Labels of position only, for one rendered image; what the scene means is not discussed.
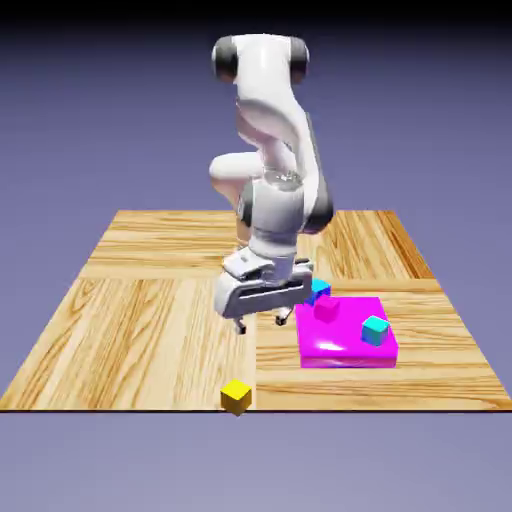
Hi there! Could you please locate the large magenta box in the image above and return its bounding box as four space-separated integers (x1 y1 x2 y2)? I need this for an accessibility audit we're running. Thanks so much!
294 296 400 370

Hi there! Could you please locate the small magenta cube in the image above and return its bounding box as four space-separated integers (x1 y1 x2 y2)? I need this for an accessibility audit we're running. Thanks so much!
313 296 342 324

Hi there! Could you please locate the small yellow cube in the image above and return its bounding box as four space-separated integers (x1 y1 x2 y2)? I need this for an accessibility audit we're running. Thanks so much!
219 378 254 418

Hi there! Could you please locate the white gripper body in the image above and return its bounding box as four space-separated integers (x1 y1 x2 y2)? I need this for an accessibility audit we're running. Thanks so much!
214 263 314 320

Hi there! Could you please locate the small cyan cube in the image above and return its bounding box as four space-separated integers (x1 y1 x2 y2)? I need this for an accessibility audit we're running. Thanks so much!
303 278 333 308
360 314 392 348

